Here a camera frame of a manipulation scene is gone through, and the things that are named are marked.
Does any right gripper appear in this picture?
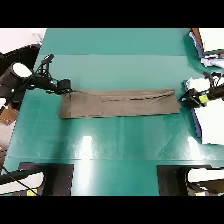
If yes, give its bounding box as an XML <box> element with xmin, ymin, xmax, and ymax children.
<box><xmin>177</xmin><ymin>87</ymin><xmax>205</xmax><ymax>109</ymax></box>

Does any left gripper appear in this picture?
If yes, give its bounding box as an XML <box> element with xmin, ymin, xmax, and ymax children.
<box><xmin>56</xmin><ymin>78</ymin><xmax>73</xmax><ymax>97</ymax></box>

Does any brown garment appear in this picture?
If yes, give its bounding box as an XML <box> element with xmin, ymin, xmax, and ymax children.
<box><xmin>58</xmin><ymin>88</ymin><xmax>181</xmax><ymax>119</ymax></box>

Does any white garment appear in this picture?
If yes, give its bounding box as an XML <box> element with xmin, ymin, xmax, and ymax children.
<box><xmin>185</xmin><ymin>76</ymin><xmax>224</xmax><ymax>146</ymax></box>

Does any heap of clothes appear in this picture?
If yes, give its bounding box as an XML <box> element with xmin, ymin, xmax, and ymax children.
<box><xmin>188</xmin><ymin>27</ymin><xmax>224</xmax><ymax>69</ymax></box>

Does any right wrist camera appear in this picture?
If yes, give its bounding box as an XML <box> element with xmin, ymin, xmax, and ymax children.
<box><xmin>202</xmin><ymin>70</ymin><xmax>221</xmax><ymax>90</ymax></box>

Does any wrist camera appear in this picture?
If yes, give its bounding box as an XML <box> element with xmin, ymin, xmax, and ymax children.
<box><xmin>35</xmin><ymin>53</ymin><xmax>55</xmax><ymax>81</ymax></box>
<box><xmin>202</xmin><ymin>70</ymin><xmax>221</xmax><ymax>90</ymax></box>

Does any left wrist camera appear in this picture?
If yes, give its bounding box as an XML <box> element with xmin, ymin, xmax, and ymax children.
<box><xmin>35</xmin><ymin>53</ymin><xmax>55</xmax><ymax>81</ymax></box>

